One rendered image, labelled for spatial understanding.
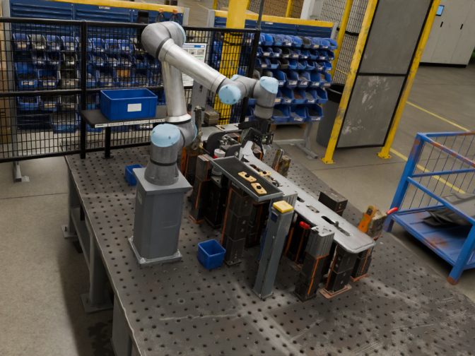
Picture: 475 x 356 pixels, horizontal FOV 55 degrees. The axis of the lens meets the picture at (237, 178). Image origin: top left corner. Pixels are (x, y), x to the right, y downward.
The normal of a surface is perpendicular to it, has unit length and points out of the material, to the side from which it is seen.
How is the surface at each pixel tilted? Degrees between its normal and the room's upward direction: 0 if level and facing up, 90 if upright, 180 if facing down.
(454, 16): 90
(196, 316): 0
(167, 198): 90
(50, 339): 0
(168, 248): 90
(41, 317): 0
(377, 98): 91
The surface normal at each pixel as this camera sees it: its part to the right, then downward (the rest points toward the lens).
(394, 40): 0.47, 0.48
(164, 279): 0.16, -0.88
